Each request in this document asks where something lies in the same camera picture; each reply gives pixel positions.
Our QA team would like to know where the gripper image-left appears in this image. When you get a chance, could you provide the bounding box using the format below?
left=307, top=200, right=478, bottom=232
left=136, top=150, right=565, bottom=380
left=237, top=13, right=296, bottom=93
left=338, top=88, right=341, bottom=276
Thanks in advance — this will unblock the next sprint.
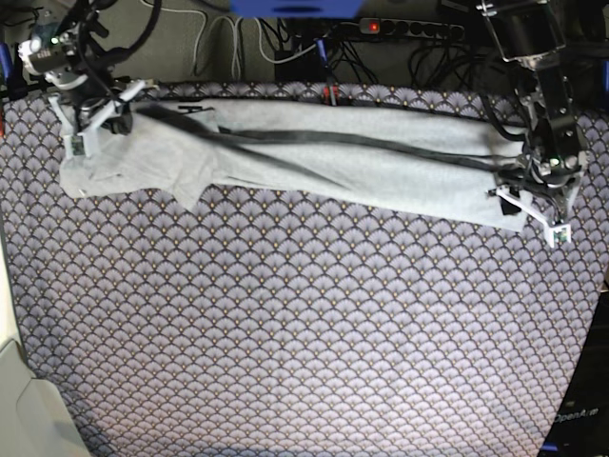
left=73, top=96, right=133, bottom=135

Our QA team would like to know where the blue box overhead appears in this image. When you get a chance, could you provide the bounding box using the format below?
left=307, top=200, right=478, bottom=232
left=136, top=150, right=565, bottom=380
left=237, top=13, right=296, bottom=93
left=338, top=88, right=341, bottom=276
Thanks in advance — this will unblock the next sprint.
left=230, top=0, right=363, bottom=19

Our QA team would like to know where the white cable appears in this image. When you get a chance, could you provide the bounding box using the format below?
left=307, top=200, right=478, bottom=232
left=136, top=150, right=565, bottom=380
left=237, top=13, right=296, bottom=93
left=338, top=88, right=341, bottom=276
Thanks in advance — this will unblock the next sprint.
left=192, top=13, right=318, bottom=77

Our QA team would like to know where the beige plastic bin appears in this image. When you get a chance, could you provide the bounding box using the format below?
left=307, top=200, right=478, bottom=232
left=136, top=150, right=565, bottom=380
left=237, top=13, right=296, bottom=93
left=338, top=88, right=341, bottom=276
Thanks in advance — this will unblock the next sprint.
left=1, top=340, right=89, bottom=456

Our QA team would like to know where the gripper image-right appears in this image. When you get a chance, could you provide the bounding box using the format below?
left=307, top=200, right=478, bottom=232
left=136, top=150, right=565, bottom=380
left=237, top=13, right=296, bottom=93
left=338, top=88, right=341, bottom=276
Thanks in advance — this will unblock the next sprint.
left=501, top=137, right=588, bottom=216

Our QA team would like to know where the red black table clamp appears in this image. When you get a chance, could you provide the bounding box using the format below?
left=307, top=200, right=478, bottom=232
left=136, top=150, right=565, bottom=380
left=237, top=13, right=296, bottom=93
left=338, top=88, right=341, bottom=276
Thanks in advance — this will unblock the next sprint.
left=323, top=84, right=340, bottom=107

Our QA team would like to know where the black power strip red switch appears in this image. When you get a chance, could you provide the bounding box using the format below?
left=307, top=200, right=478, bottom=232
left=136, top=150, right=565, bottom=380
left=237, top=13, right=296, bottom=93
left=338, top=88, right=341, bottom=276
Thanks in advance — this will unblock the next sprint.
left=359, top=18, right=465, bottom=42

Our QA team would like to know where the patterned fan-print tablecloth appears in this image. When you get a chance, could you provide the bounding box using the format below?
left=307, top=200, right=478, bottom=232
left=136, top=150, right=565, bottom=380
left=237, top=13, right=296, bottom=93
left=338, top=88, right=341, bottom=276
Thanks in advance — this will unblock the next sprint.
left=1, top=98, right=608, bottom=456

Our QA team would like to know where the light grey T-shirt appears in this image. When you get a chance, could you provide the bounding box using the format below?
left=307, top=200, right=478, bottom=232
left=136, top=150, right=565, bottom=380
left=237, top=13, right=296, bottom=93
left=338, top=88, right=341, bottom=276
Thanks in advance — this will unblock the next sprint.
left=59, top=99, right=526, bottom=231

